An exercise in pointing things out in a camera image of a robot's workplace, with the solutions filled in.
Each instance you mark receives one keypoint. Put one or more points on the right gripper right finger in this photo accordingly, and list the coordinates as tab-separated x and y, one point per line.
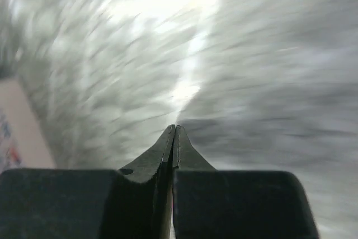
211	203

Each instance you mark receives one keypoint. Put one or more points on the Little Women paperback book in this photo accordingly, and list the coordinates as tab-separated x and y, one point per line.
22	142

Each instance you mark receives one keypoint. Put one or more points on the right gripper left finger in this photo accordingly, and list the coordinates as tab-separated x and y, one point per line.
131	202

